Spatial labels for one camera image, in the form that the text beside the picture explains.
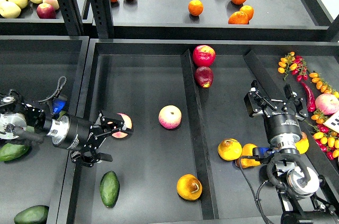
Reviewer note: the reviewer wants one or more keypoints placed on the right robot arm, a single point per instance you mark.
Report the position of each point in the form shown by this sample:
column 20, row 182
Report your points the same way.
column 305, row 196

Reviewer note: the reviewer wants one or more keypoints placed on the green avocado bottom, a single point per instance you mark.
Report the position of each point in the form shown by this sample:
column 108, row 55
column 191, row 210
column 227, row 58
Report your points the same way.
column 35, row 214

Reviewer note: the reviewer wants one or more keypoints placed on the black perforated post left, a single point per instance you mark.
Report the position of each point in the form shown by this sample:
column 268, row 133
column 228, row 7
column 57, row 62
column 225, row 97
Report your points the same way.
column 72, row 17

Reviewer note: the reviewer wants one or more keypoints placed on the pink apple right tray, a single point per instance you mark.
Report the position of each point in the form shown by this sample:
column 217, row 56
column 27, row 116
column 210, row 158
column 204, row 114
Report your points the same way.
column 327, row 103

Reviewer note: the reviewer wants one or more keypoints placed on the orange centre shelf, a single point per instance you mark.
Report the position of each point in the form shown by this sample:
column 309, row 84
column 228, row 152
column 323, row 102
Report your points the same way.
column 195, row 7

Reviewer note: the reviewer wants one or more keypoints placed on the black perforated post right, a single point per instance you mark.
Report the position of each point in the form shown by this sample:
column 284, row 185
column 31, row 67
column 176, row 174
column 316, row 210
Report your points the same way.
column 103, row 18

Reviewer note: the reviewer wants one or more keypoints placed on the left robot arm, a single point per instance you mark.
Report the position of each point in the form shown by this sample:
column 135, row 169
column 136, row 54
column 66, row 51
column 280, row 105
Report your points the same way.
column 24, row 121

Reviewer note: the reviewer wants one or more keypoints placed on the pink apple centre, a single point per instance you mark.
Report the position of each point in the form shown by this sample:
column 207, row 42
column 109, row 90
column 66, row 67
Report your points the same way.
column 170, row 117

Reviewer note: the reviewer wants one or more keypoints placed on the black centre tray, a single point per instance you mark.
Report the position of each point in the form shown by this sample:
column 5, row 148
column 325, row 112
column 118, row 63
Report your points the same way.
column 139, row 78

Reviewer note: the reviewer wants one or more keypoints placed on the pink apple left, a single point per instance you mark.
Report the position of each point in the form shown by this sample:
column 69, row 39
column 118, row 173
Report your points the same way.
column 127, row 125

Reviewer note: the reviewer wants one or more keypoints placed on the white marker tag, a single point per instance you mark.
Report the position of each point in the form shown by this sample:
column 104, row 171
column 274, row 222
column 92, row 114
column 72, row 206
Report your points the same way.
column 333, row 122

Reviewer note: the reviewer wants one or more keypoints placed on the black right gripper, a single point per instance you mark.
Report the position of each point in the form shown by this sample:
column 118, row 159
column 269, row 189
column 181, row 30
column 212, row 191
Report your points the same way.
column 281, row 117

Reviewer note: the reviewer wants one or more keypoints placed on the yellow pear by divider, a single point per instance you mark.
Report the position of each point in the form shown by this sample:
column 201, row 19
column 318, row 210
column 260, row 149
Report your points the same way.
column 303, row 144

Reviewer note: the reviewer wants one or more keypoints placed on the black tray divider centre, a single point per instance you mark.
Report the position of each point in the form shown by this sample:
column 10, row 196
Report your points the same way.
column 198, row 138

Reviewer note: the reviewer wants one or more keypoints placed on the pale yellow apple front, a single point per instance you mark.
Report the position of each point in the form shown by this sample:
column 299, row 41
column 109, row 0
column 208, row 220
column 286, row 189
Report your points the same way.
column 10, row 10

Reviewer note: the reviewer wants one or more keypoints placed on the cherry tomato bunch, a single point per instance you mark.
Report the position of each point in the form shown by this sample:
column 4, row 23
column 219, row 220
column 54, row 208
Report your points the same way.
column 325, row 138
column 293, row 64

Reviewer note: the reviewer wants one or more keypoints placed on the black tray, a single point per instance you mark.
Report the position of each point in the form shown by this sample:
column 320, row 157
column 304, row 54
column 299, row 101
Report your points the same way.
column 32, row 65
column 139, row 78

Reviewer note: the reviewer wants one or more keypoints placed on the orange front right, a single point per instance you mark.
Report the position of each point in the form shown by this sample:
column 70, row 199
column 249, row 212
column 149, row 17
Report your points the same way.
column 238, row 17

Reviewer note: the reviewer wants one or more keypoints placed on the dark red apple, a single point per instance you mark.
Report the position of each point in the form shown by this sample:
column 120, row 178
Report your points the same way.
column 203, row 76

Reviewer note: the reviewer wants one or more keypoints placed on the red chili pepper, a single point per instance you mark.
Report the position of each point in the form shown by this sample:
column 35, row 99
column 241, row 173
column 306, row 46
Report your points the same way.
column 311, row 106

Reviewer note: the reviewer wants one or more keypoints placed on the cherry tomato bunch upper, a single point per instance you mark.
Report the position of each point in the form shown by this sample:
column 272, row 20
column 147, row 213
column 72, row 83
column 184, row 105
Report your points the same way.
column 293, row 64

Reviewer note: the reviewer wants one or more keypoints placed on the black perforated post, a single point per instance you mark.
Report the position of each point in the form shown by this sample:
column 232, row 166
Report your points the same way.
column 103, row 18
column 72, row 17

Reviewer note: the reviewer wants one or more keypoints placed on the black upper right shelf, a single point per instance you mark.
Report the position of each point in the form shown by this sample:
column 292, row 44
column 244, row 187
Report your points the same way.
column 273, row 20

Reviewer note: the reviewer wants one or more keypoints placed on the black left tray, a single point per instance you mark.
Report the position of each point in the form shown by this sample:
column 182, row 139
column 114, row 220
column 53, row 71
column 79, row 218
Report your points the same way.
column 32, row 65

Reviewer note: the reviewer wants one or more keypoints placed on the cherry tomato bunch lower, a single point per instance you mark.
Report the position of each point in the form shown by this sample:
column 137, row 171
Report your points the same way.
column 325, row 138

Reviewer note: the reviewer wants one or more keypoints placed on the yellow orange pear lying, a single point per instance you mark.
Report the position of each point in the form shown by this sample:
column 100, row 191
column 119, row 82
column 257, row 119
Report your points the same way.
column 247, row 150

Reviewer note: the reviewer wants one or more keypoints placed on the pink peach on shelf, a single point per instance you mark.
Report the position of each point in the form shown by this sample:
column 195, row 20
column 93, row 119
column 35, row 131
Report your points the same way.
column 53, row 3

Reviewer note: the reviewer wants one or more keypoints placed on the red apple on shelf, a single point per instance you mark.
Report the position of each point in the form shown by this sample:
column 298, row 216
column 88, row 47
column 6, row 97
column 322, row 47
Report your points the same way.
column 46, row 11

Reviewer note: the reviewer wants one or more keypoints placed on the green avocado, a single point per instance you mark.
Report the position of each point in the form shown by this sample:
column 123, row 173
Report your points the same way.
column 35, row 214
column 109, row 189
column 10, row 151

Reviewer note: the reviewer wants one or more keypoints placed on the pink apple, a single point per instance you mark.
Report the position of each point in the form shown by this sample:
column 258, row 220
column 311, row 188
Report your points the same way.
column 127, row 125
column 170, row 117

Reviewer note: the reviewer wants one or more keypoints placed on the orange cherry tomato vine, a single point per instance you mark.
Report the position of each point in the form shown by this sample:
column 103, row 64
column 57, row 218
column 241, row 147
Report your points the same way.
column 322, row 85

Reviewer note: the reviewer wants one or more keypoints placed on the bright red apple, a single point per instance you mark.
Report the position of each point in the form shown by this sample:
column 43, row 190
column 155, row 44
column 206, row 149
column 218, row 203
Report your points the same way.
column 203, row 55

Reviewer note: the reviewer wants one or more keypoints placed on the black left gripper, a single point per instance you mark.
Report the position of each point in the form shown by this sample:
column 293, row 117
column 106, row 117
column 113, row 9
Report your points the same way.
column 91, row 136

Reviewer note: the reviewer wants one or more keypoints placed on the orange right small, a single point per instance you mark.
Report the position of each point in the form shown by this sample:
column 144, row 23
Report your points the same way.
column 248, row 10

